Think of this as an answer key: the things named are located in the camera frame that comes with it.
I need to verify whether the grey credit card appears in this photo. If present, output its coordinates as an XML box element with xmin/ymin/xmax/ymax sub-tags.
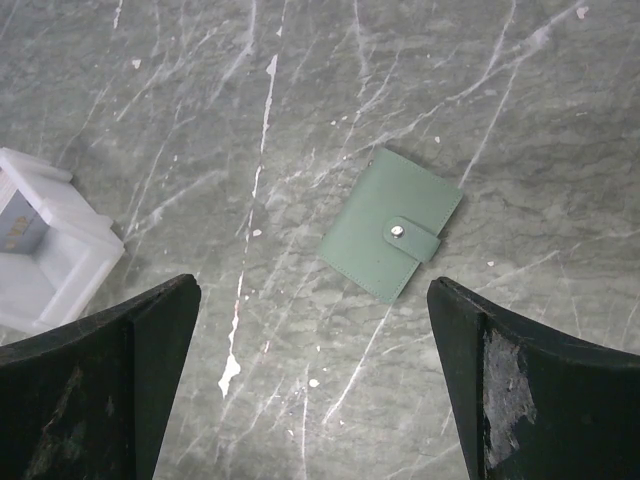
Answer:
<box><xmin>1</xmin><ymin>191</ymin><xmax>49</xmax><ymax>255</ymax></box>

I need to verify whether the green card holder wallet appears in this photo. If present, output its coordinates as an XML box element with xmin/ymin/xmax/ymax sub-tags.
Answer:
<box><xmin>319</xmin><ymin>148</ymin><xmax>463</xmax><ymax>304</ymax></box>

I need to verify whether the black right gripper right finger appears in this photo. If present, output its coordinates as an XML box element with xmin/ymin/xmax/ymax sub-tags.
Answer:
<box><xmin>427</xmin><ymin>277</ymin><xmax>639</xmax><ymax>479</ymax></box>

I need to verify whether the white card tray box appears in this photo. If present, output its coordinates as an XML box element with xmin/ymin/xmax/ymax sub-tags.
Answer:
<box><xmin>1</xmin><ymin>148</ymin><xmax>124</xmax><ymax>335</ymax></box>

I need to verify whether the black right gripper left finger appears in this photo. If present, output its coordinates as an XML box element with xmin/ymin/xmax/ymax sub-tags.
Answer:
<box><xmin>1</xmin><ymin>274</ymin><xmax>201</xmax><ymax>479</ymax></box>

